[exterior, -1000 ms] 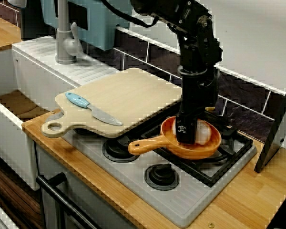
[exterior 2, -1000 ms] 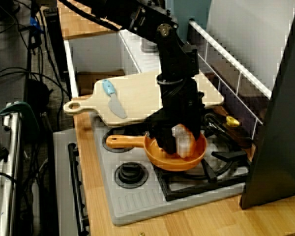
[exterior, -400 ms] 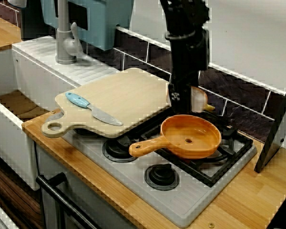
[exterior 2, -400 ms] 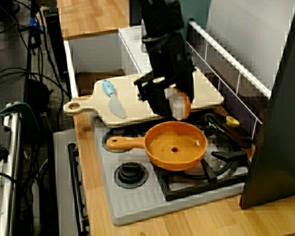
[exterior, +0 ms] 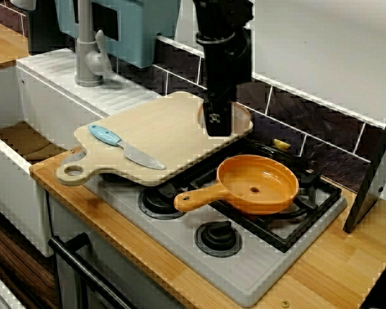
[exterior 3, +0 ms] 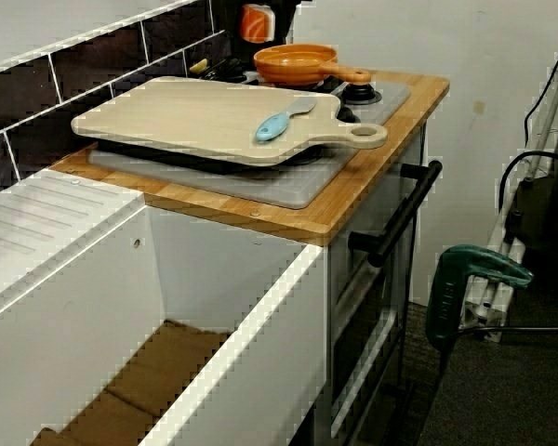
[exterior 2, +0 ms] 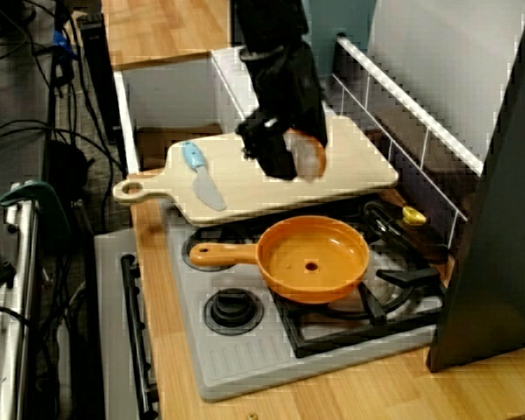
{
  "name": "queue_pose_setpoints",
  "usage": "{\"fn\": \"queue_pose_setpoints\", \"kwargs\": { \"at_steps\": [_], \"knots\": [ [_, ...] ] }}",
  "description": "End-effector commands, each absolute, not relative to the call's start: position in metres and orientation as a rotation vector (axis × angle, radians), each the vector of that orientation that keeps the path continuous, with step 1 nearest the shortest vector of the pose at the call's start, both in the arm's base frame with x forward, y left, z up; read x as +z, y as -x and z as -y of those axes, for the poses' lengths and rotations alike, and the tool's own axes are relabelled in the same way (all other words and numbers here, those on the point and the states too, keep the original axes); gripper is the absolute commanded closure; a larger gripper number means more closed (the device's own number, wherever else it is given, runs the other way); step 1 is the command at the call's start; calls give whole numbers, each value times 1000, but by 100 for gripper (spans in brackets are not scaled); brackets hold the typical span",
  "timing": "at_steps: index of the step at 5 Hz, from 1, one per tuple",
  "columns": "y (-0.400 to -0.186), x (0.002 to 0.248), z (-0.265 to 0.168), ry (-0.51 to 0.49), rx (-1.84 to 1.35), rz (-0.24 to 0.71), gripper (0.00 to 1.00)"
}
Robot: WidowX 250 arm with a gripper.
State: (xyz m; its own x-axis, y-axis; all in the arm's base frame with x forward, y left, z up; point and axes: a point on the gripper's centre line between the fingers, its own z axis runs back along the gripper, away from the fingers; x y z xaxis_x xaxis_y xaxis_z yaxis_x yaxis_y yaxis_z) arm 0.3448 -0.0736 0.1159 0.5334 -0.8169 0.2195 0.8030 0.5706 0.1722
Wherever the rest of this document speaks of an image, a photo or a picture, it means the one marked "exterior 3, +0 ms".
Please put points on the bread slice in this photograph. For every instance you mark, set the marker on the bread slice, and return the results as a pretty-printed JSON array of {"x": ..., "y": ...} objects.
[{"x": 256, "y": 25}]

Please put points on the grey toy stove top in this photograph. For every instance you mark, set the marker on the grey toy stove top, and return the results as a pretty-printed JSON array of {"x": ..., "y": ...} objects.
[{"x": 260, "y": 186}]

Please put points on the wooden countertop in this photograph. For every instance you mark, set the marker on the wooden countertop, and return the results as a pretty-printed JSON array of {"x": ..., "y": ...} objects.
[{"x": 353, "y": 186}]

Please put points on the black stove knob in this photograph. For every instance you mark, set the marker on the black stove knob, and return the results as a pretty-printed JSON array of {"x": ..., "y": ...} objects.
[
  {"x": 360, "y": 93},
  {"x": 349, "y": 116}
]

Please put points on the white toy oven front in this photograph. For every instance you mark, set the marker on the white toy oven front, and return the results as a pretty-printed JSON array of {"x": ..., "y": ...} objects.
[{"x": 367, "y": 325}]

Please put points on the wooden cutting board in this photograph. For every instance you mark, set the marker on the wooden cutting board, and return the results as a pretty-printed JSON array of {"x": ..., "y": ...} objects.
[{"x": 190, "y": 116}]

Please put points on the black burner grate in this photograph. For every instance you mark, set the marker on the black burner grate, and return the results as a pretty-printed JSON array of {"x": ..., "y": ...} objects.
[{"x": 329, "y": 86}]

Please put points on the orange toy frying pan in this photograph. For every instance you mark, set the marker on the orange toy frying pan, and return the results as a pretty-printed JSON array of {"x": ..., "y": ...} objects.
[{"x": 288, "y": 62}]

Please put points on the black toy utensil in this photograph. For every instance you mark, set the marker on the black toy utensil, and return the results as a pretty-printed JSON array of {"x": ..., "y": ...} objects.
[{"x": 225, "y": 69}]

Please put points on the small yellow toy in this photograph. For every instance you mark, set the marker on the small yellow toy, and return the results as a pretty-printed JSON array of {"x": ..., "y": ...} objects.
[{"x": 198, "y": 66}]

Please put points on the black slanted panel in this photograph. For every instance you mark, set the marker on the black slanted panel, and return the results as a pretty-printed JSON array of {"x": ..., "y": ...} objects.
[{"x": 235, "y": 51}]

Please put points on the brown cardboard sheet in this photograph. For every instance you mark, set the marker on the brown cardboard sheet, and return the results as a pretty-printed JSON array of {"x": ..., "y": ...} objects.
[{"x": 158, "y": 371}]

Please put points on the white toy sink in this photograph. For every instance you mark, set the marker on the white toy sink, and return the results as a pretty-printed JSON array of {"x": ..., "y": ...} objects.
[{"x": 74, "y": 260}]

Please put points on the white metal stand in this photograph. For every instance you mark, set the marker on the white metal stand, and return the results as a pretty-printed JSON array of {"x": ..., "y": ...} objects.
[{"x": 551, "y": 116}]

